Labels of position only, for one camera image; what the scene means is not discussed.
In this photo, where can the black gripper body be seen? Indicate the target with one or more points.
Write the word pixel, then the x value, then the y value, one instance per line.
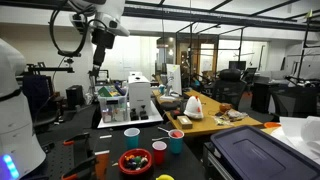
pixel 99 56

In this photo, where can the red bowl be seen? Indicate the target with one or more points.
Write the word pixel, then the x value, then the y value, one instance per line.
pixel 124 167

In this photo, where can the green box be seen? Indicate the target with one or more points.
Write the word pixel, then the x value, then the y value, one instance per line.
pixel 108 91

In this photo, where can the black speaker tower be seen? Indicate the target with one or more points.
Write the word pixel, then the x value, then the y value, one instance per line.
pixel 74 96

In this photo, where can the clear plastic bin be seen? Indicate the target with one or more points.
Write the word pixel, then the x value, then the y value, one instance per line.
pixel 113 108

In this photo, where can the dark blue office chair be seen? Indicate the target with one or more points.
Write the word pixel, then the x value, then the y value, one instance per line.
pixel 36 96

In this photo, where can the teal mug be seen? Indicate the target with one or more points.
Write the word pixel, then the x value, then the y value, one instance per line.
pixel 162 89

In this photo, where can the white tray board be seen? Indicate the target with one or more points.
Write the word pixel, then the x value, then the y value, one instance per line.
pixel 153 117

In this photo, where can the white monitor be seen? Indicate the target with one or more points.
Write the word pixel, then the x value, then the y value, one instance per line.
pixel 174 78

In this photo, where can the blue plastic cup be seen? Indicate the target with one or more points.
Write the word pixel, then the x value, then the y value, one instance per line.
pixel 132 140

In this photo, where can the metal fork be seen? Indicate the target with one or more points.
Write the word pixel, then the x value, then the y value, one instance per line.
pixel 163 129

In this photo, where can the black box with red top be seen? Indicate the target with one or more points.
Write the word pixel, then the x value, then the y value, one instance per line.
pixel 175 114

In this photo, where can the black can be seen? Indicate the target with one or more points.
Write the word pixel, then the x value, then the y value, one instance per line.
pixel 183 106

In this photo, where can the metal spoon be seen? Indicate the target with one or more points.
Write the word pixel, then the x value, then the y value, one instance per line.
pixel 160 138

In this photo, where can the orange wood block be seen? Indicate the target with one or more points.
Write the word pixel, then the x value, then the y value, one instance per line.
pixel 102 165

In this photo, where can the colourful toy pile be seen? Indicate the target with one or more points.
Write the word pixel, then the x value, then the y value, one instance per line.
pixel 136 161

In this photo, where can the small cardboard box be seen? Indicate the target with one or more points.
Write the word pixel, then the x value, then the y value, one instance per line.
pixel 184 122

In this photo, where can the white rounded helmet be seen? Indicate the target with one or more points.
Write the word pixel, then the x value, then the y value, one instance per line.
pixel 193 108

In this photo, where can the red plastic cup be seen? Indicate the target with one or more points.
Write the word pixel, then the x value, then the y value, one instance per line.
pixel 159 154

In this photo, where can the blue cup with red inside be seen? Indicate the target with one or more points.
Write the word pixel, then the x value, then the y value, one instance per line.
pixel 176 145

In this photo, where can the wooden desk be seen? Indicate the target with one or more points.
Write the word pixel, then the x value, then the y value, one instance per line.
pixel 210 121

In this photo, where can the yellow banana toy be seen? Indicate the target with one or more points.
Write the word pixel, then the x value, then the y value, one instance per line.
pixel 164 177

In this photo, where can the black office chair with headrest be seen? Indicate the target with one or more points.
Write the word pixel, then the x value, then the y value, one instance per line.
pixel 229 88

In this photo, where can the brown ball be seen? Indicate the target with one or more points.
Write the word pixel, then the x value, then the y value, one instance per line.
pixel 225 107

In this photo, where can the distant black monitor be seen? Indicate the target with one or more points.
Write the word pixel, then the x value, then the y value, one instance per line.
pixel 237 65

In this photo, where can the clear plastic bag clutter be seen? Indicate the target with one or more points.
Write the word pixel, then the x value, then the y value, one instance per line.
pixel 230 116

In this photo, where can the black cabinet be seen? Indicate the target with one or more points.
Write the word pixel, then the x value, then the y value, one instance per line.
pixel 263 96

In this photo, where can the orange plate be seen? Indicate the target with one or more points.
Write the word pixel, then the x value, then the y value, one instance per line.
pixel 271 125

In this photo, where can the black tray box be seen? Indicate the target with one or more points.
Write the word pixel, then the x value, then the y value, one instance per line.
pixel 260 156

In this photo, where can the white paper pile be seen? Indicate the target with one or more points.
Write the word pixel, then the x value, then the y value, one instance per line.
pixel 300 133

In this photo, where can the black stereo camera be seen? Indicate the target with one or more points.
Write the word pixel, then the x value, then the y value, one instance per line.
pixel 69 53

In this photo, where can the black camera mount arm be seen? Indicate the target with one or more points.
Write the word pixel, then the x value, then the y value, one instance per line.
pixel 55 69

